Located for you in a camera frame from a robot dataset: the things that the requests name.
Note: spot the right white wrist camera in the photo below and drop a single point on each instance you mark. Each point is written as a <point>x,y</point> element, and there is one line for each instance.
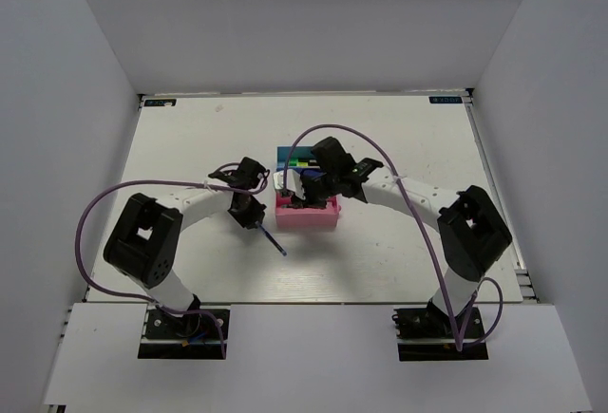
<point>297,191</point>

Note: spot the right blue corner label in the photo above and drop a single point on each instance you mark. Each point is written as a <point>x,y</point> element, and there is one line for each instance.
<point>445,99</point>

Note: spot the dark blue drawer container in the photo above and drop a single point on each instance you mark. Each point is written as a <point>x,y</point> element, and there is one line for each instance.
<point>287,178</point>

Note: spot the light blue drawer container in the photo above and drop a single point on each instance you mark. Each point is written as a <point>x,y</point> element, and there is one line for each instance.
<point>300,152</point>

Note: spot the blue corner label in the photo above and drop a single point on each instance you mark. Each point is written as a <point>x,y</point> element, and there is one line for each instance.
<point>159,102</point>
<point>445,99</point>

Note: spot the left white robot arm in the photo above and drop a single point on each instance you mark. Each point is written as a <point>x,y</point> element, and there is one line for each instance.
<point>143,243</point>

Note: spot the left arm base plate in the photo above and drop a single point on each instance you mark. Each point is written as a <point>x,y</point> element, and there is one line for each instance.
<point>170,338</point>

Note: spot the yellow cap black highlighter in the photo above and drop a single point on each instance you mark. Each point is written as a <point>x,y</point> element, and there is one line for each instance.
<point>303,163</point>

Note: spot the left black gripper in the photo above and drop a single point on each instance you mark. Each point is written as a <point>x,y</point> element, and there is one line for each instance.
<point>256,214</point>

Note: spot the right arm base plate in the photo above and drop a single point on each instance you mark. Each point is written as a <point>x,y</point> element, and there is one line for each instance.
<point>419,339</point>

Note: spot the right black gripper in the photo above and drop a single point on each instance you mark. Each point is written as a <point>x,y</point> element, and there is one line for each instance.
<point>309,201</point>

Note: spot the left blue corner label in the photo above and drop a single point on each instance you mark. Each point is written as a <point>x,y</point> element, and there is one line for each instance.
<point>159,102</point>

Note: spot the blue ink pen refill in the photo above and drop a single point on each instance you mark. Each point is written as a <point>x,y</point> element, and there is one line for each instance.
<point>272,240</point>

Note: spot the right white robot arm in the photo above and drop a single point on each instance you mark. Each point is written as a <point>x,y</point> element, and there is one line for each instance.
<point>472,232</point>

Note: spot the pink drawer container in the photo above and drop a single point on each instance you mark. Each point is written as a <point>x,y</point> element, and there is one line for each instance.
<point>288,218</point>

